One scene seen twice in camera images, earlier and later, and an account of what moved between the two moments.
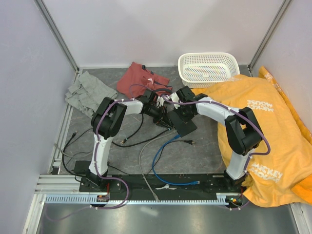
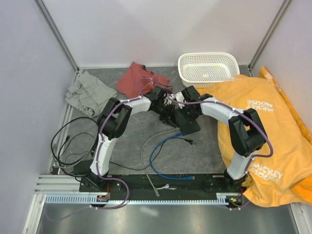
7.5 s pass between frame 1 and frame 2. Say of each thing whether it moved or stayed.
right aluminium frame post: stayed
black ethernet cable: moved
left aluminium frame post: stayed
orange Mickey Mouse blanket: stayed
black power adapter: stayed
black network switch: moved
